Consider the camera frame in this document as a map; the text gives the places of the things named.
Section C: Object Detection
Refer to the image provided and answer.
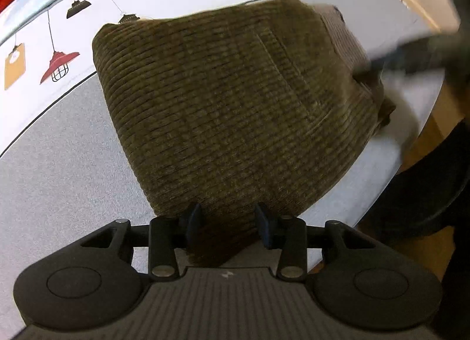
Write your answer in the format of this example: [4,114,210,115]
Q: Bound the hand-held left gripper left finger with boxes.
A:
[80,202,204,282]

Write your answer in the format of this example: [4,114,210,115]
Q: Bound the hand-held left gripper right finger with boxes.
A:
[254,202,369,282]

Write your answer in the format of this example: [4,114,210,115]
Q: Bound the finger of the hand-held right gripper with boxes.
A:
[353,33,443,81]

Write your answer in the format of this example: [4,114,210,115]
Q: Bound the olive corduroy pants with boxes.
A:
[91,0,398,268]

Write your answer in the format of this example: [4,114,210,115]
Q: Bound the person's dark clothing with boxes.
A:
[362,115,470,340]

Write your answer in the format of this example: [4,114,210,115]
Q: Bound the grey printed bed sheet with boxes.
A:
[0,0,448,338]

